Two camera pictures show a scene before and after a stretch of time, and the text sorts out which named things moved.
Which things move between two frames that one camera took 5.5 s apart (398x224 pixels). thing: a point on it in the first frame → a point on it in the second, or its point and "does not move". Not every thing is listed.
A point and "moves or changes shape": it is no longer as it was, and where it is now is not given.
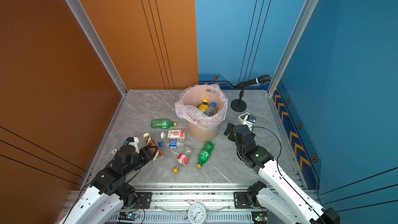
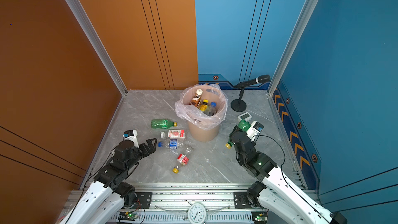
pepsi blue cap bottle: [212, 109] does not move
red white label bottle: [171, 134] does not move
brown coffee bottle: [150, 142] → [195, 101]
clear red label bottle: [183, 159] does not move
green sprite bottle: [204, 154] moves or changes shape
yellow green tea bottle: [204, 107] does not move
